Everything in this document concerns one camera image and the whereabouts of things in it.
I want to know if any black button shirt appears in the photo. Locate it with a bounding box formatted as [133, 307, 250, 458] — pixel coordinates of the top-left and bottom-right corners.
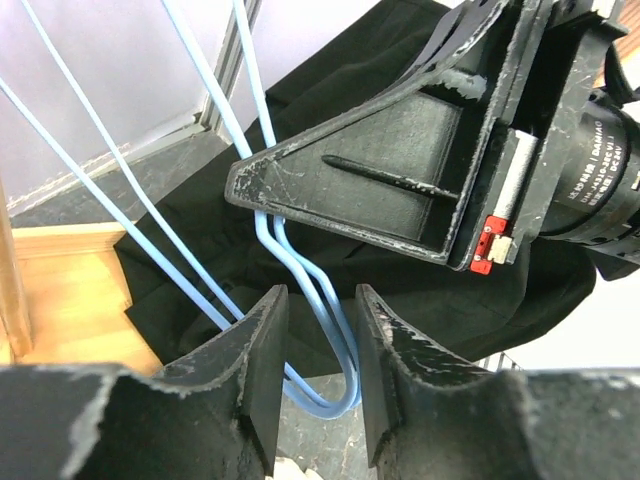
[113, 0, 599, 379]

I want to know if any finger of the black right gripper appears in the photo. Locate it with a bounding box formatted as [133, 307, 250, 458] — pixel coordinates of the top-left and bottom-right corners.
[225, 85, 493, 265]

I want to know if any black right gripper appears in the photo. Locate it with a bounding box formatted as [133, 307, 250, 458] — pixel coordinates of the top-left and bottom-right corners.
[409, 1, 639, 280]

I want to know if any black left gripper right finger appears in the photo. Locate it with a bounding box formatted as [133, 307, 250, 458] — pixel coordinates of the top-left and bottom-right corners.
[356, 285, 639, 479]

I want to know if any wooden clothes rack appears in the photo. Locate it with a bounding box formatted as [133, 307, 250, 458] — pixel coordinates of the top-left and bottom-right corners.
[0, 174, 164, 376]

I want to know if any aluminium frame rail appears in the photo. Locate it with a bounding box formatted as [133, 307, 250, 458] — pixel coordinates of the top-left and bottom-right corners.
[199, 0, 261, 140]

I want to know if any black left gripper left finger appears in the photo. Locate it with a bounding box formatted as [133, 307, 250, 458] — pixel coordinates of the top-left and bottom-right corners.
[1, 285, 289, 479]

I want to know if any light blue hanger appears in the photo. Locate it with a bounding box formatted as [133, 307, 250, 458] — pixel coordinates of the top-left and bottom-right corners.
[1, 1, 227, 325]
[163, 1, 361, 420]

